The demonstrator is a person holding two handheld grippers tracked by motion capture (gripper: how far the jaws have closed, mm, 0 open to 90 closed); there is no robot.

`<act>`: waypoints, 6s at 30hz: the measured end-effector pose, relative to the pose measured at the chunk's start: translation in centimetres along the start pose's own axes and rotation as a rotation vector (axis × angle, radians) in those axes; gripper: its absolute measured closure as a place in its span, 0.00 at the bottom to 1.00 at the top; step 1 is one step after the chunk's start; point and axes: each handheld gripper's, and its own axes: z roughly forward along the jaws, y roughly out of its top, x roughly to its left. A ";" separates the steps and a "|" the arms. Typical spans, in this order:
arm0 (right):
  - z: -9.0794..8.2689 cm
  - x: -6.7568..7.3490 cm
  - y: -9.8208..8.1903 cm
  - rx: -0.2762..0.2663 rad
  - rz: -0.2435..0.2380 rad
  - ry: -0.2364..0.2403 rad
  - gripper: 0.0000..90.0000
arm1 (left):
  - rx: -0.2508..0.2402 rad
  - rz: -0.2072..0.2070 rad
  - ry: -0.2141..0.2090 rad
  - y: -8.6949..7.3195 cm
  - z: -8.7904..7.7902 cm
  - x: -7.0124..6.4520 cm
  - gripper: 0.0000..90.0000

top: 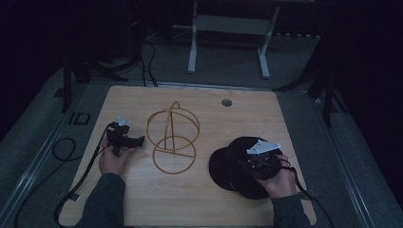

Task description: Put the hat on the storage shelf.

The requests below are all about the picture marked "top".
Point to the round grey table grommet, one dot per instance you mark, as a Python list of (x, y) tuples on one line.
[(226, 102)]

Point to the black tripod stand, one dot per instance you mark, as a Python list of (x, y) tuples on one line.
[(328, 95), (67, 85)]

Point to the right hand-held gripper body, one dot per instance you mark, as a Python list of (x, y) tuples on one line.
[(263, 160)]

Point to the black cap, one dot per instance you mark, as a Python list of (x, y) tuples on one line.
[(228, 167)]

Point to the white metal desk frame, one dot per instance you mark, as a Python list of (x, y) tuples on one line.
[(230, 24)]

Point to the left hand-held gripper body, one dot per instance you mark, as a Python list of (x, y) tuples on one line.
[(118, 136)]

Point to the person's right hand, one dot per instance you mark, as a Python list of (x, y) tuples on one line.
[(280, 183)]

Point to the person's left hand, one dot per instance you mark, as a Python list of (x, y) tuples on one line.
[(111, 161)]

